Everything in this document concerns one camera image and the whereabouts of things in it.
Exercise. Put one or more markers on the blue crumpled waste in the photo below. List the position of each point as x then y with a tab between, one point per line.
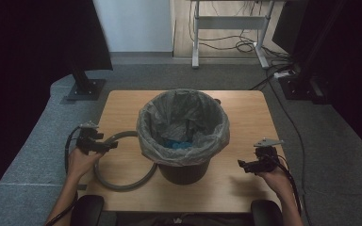
177	144

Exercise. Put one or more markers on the small grey bracket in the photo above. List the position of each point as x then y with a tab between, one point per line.
81	187

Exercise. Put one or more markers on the black plastic trash bin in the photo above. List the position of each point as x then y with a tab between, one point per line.
184	174

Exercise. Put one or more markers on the white power strip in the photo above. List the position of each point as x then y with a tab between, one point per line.
282	74

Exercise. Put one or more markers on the white metal desk frame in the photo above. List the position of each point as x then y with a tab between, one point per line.
229	22

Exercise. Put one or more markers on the person's right hand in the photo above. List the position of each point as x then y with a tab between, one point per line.
275	182

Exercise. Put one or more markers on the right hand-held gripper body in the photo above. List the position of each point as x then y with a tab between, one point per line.
267	157

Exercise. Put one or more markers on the black stand with large base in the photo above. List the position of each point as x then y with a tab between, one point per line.
298	88

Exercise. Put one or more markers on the grey translucent plastic bag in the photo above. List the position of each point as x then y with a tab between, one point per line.
157	125

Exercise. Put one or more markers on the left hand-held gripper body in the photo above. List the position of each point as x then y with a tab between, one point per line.
86	141

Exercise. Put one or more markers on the person's left hand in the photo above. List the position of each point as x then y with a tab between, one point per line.
81	163

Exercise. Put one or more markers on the dark flat panel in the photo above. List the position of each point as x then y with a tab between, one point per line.
284	28

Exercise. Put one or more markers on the black stand with square base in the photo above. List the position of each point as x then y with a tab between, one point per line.
85	89

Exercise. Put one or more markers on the person's dark clothing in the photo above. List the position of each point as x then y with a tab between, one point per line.
201	221

